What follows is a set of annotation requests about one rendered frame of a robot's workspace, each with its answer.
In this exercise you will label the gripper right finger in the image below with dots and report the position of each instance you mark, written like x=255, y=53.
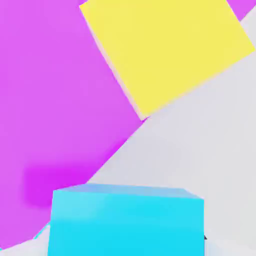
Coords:
x=212, y=249

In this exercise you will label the small yellow cube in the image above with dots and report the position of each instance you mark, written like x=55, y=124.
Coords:
x=166, y=54

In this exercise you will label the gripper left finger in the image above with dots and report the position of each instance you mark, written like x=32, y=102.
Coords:
x=26, y=249

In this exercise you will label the small cyan cube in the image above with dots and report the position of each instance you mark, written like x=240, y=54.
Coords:
x=126, y=224

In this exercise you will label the large magenta box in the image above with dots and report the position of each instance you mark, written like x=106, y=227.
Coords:
x=50, y=96

